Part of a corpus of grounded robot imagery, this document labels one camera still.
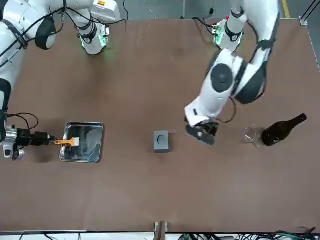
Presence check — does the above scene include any table edge clamp bracket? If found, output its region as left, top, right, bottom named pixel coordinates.
left=153, top=221, right=170, bottom=240

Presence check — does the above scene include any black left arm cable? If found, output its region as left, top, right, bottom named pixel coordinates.
left=219, top=9, right=281, bottom=124

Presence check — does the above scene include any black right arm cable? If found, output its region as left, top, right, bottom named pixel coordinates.
left=0, top=4, right=67, bottom=136

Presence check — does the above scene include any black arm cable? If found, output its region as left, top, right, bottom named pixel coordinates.
left=219, top=9, right=281, bottom=124
left=0, top=4, right=67, bottom=136

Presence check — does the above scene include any orange handled paint brush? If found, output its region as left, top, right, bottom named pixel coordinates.
left=53, top=136, right=81, bottom=148

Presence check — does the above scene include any black power cable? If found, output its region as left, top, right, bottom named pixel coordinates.
left=191, top=16, right=217, bottom=35

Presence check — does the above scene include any clear glass cup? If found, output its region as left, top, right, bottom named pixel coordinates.
left=241, top=124, right=265, bottom=149

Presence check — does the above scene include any black cable bundle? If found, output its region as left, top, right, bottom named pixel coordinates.
left=174, top=226, right=317, bottom=240

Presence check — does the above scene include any shiny metal tray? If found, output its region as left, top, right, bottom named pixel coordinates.
left=59, top=121, right=104, bottom=164

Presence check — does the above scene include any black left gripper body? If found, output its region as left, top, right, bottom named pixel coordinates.
left=197, top=119, right=220, bottom=138

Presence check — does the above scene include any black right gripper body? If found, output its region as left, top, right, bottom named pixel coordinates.
left=16, top=128, right=36, bottom=148

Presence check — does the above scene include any grey part base block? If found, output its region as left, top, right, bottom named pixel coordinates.
left=153, top=130, right=172, bottom=154

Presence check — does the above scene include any dark brown glass bottle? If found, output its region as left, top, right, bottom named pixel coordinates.
left=261, top=113, right=308, bottom=148

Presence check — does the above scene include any aluminium table edge rail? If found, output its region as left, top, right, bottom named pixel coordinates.
left=299, top=16, right=320, bottom=70

